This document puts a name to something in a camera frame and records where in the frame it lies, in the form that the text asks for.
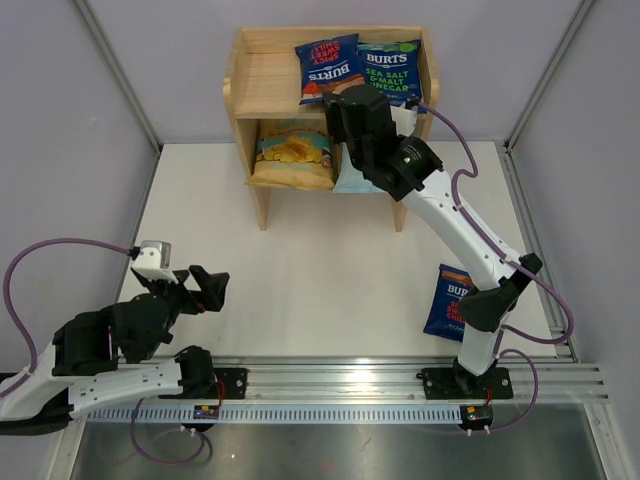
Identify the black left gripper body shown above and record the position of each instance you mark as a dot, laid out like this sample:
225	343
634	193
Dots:
182	301

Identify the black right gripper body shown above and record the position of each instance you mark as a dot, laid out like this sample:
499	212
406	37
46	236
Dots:
335	124

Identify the blue Burts chilli bag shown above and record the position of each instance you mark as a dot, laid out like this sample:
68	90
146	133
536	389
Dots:
444	320
329	66

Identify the blue Burts sea salt bag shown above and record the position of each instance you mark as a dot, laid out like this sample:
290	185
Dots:
393	69

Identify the light blue cassava chips bag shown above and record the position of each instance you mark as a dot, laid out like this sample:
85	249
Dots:
352	181

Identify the tan kettle cooked chips bag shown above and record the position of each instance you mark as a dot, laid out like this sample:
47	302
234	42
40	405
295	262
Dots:
293	153

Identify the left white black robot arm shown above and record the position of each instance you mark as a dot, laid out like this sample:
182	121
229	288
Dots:
103	357

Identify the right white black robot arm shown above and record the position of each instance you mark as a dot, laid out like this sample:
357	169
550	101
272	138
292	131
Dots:
382	146

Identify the wooden two-tier shelf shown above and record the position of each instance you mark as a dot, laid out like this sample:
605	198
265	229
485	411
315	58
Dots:
263	80

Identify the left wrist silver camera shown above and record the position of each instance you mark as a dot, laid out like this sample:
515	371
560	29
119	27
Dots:
153	261

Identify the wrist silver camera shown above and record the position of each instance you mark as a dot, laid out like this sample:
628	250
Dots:
405	120
153	261

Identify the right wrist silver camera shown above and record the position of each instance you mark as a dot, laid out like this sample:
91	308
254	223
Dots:
405	120

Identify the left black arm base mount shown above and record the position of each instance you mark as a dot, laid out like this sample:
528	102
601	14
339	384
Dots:
234	380

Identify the aluminium rail frame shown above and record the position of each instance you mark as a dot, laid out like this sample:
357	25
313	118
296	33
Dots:
316	379

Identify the white slotted cable duct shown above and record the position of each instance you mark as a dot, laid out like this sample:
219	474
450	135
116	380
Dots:
236	413

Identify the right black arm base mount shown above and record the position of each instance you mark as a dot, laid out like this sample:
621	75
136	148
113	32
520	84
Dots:
448	383

